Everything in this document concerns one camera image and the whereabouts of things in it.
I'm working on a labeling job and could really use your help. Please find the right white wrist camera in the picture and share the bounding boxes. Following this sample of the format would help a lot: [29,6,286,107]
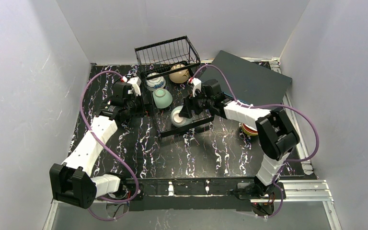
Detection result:
[188,77,202,97]

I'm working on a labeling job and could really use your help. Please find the black wire dish rack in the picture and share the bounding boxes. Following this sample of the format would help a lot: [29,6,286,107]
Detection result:
[135,36,214,138]

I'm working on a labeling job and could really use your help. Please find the beige ceramic bowl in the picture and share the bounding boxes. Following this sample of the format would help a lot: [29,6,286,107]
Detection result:
[169,69,190,84]

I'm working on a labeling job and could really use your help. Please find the blue white patterned bowl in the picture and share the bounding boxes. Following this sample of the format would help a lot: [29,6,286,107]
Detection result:
[146,76,166,91]

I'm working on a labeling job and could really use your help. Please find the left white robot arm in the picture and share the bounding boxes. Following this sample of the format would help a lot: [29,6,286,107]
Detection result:
[49,77,149,209]

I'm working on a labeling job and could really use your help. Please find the orange bowl white inside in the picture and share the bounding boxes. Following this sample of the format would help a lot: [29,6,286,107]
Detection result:
[240,123,258,133]

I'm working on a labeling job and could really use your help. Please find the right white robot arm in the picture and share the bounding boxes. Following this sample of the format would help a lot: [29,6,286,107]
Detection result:
[171,78,300,196]

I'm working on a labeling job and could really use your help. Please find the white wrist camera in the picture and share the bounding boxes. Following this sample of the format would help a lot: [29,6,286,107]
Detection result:
[188,77,202,97]
[127,77,141,96]

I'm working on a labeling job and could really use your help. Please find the pale green ceramic bowl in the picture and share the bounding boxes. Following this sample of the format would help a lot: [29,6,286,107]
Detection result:
[152,88,173,109]

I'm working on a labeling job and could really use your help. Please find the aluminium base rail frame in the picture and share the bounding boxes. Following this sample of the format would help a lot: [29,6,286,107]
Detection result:
[44,178,341,230]

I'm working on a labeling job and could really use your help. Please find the green lined ceramic bowl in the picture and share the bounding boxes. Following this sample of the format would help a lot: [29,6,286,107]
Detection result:
[170,105,193,127]

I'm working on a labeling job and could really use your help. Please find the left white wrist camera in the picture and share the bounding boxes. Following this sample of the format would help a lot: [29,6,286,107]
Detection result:
[127,77,141,96]

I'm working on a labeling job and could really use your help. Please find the yellow plastic bowl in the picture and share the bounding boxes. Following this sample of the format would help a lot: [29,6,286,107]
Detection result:
[242,131,258,137]

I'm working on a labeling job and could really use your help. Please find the grey teal network switch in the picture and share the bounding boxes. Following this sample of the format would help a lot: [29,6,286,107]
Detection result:
[196,50,292,105]

